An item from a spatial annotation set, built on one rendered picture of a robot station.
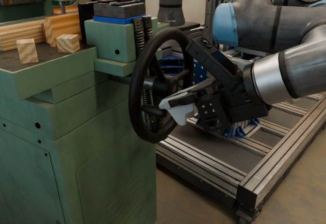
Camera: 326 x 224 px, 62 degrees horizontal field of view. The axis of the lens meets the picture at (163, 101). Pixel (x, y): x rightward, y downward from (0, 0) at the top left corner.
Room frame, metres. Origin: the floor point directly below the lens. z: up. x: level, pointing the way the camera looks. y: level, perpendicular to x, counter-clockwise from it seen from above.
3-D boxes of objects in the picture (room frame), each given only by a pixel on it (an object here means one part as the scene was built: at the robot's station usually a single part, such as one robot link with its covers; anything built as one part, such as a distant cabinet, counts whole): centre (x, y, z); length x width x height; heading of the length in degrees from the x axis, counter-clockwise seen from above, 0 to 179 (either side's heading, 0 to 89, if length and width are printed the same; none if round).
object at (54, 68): (0.77, 0.18, 0.87); 0.61 x 0.30 x 0.06; 149
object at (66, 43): (0.64, 0.23, 0.92); 0.04 x 0.04 x 0.03; 83
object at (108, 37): (0.73, 0.11, 0.91); 0.15 x 0.14 x 0.09; 149
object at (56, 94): (0.78, 0.23, 0.82); 0.40 x 0.21 x 0.04; 149
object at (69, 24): (0.77, 0.22, 0.94); 0.23 x 0.02 x 0.07; 149
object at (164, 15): (1.45, -0.04, 0.87); 0.15 x 0.15 x 0.10
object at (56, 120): (0.87, 0.39, 0.76); 0.57 x 0.45 x 0.09; 59
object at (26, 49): (0.56, 0.29, 0.92); 0.04 x 0.03 x 0.04; 26
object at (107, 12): (0.73, 0.10, 0.99); 0.13 x 0.11 x 0.06; 149
